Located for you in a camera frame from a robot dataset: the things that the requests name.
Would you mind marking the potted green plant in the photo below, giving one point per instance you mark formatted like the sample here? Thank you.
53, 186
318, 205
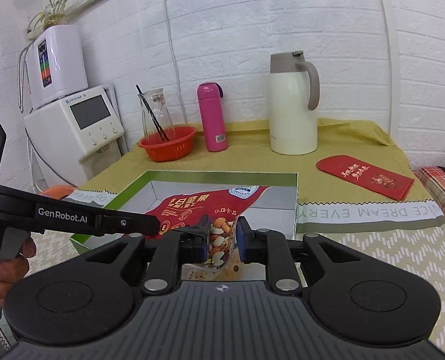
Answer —
53, 14

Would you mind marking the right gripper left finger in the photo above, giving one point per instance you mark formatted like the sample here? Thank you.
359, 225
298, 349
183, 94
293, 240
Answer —
187, 245

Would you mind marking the red mixed nuts bag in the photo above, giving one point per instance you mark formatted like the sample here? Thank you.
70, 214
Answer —
211, 224

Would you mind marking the glass carafe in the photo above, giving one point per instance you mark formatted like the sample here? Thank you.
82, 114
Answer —
156, 114

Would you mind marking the red envelope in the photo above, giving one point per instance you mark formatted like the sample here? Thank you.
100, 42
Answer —
367, 176

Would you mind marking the green cardboard box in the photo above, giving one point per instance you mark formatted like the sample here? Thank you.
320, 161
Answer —
275, 209

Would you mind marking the black stirring stick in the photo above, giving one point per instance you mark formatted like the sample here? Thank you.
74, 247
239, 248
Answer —
151, 114

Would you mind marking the pink thermos bottle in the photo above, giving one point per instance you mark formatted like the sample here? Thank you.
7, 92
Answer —
209, 97

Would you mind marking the person left hand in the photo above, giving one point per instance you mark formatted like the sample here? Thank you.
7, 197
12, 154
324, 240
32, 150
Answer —
16, 269

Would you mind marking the white water dispenser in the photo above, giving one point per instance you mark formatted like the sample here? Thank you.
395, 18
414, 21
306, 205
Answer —
76, 137

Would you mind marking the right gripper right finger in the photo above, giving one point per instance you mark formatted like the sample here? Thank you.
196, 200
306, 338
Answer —
270, 249

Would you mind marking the yellow green tablecloth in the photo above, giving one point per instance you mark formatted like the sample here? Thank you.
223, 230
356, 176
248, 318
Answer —
249, 151

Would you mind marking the white water purifier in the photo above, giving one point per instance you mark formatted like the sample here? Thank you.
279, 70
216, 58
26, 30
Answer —
55, 65

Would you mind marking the red plastic basket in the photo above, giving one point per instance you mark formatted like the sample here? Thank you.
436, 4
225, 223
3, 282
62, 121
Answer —
166, 151

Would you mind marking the cream thermos jug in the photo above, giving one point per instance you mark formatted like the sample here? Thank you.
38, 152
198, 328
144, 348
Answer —
293, 97

